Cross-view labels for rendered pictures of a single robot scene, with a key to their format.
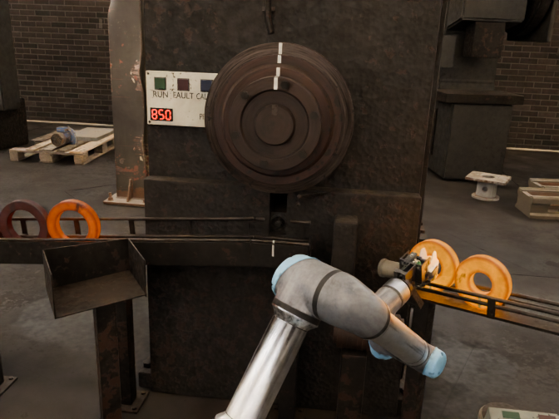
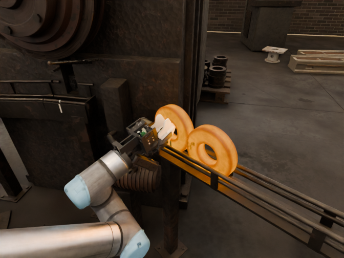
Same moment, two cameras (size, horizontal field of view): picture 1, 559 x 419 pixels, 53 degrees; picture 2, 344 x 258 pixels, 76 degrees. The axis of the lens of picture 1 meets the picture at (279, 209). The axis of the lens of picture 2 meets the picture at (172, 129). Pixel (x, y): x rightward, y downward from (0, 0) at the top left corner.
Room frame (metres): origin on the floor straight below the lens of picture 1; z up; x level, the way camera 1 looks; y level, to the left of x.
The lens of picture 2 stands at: (0.97, -0.52, 1.11)
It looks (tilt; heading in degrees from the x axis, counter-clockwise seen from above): 33 degrees down; 5
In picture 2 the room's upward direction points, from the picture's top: straight up
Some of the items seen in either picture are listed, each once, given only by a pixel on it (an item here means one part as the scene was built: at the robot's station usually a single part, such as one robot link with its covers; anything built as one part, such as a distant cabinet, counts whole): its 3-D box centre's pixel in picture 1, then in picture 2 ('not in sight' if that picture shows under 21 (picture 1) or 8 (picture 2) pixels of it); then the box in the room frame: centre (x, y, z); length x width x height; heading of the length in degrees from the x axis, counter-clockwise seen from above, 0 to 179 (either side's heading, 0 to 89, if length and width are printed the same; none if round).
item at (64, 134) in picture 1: (68, 135); not in sight; (5.96, 2.30, 0.25); 0.40 x 0.24 x 0.22; 174
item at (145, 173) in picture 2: (363, 384); (136, 205); (1.61, -0.30, 0.27); 0.22 x 0.13 x 0.53; 84
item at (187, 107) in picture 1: (184, 99); not in sight; (1.92, 0.34, 1.15); 0.26 x 0.02 x 0.18; 84
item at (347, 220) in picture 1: (343, 251); (118, 108); (1.76, -0.22, 0.68); 0.11 x 0.08 x 0.24; 174
